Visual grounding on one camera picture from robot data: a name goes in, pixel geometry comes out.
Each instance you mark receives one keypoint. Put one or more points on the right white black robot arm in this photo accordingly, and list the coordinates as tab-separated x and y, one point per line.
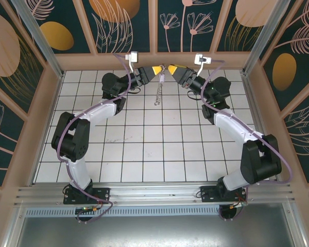
234	126

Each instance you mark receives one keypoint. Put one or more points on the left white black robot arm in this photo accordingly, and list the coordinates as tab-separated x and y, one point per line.
100	112

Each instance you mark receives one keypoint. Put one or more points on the grey metal sheet panel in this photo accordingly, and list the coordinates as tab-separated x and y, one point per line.
154	231

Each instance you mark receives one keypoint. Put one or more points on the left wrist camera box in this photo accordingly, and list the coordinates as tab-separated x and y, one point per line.
132	57

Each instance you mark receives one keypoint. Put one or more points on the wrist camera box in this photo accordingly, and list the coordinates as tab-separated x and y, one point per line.
203	59
132	57

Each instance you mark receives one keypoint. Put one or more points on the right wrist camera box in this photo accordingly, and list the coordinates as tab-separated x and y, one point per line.
203	59

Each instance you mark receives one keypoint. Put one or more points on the aluminium side rail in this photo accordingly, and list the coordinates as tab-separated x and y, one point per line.
251	97

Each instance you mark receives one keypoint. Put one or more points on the aluminium corner post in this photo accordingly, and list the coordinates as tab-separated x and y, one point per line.
261	36
37	36

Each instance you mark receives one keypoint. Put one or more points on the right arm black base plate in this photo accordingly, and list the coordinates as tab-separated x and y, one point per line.
208	194

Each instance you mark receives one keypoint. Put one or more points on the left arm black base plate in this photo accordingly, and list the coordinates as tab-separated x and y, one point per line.
103	193

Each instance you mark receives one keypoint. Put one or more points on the aluminium front rail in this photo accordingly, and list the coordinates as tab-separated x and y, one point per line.
154	191

